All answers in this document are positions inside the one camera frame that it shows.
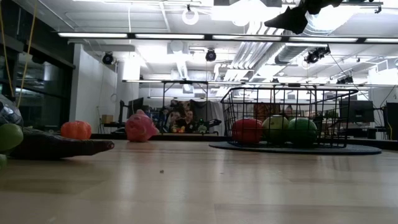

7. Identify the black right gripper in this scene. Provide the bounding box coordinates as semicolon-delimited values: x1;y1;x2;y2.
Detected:
263;0;343;35

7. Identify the bright green lime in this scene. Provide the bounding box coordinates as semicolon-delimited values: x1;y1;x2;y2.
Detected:
287;117;318;146

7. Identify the red apple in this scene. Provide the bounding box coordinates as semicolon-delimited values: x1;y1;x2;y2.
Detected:
231;118;264;144

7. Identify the orange-red ribbed tomato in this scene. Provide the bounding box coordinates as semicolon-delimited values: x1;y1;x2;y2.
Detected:
60;120;93;140

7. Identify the long purple eggplant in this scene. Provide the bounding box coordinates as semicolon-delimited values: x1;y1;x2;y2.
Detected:
9;126;116;161

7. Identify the black ceiling spotlight cluster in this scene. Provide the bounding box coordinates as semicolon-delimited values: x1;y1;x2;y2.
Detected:
304;45;331;65

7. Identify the black overhead bar with lights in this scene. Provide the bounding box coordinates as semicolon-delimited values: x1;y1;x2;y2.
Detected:
57;32;398;44

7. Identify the colourful patterned cloth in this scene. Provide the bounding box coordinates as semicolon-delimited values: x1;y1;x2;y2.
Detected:
253;102;282;121

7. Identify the black monitor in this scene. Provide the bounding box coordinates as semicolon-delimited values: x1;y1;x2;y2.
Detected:
385;101;398;141
340;100;376;124
127;97;146;121

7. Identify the white cloth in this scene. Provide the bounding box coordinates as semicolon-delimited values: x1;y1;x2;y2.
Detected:
207;101;225;135

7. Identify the dark grey cloth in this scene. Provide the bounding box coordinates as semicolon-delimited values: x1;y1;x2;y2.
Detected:
190;100;210;124

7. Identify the floral patterned cloth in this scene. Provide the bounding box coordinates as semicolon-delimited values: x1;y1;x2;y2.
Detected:
170;99;191;118

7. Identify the round dark mat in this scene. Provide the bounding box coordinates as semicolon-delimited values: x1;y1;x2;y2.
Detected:
208;141;382;156

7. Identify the pink dragon fruit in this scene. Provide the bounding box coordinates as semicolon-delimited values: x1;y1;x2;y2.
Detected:
125;109;160;143

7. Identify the white ring ceiling lamp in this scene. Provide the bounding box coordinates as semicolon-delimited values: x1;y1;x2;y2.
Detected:
182;7;200;26

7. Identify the distant black table frame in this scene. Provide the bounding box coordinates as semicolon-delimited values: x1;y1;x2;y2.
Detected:
161;80;210;134

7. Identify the black wire basket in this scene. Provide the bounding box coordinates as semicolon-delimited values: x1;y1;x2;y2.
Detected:
220;86;359;149

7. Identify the black aluminium table frame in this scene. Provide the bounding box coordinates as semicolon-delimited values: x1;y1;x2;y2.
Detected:
30;133;398;151

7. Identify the yellow cable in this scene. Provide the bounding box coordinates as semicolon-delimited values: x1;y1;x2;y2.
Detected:
0;0;37;108

